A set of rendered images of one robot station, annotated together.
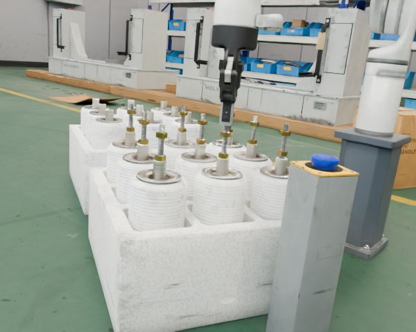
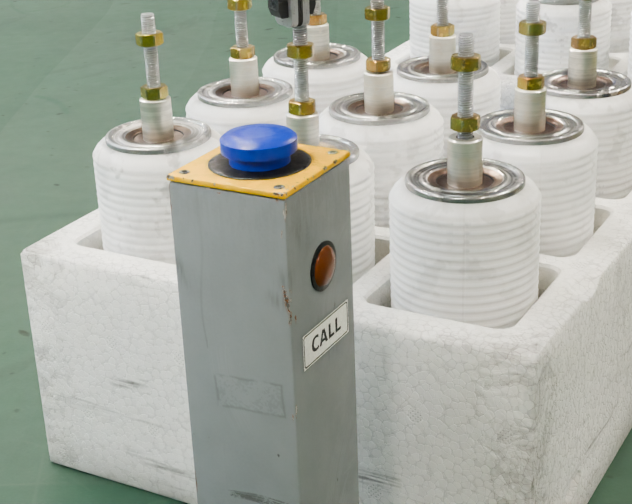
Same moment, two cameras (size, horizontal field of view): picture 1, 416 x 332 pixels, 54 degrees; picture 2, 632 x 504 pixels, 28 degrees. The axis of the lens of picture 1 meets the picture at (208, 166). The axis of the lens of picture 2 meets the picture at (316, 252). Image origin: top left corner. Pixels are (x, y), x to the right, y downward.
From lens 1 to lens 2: 0.72 m
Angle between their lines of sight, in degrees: 51
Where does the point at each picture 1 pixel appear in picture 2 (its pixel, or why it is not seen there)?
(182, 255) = (133, 320)
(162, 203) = (117, 195)
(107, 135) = (426, 29)
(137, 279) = (59, 343)
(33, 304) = not seen: hidden behind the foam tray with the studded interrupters
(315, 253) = (210, 386)
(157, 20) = not seen: outside the picture
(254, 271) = not seen: hidden behind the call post
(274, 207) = (401, 273)
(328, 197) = (208, 241)
